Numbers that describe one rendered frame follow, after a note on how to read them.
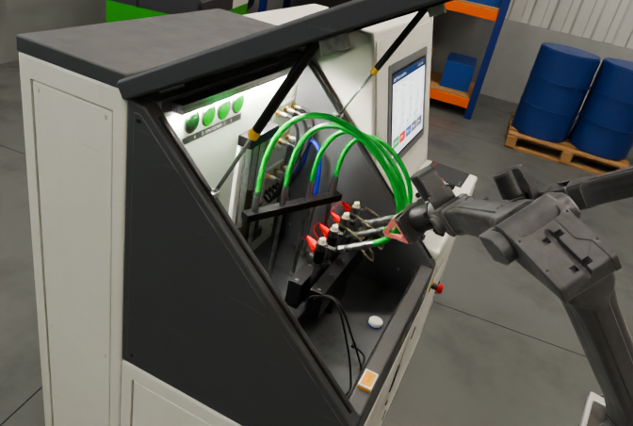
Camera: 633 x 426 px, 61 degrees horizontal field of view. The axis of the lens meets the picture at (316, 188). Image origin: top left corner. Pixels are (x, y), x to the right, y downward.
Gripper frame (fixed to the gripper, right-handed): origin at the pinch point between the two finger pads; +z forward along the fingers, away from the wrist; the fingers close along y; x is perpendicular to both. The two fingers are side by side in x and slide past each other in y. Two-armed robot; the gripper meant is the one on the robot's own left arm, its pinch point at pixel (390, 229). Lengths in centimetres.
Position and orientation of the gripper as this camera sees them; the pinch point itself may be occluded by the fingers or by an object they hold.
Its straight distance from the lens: 127.9
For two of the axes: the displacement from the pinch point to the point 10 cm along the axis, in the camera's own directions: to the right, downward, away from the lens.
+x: 5.3, 8.5, 0.6
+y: -6.3, 4.4, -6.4
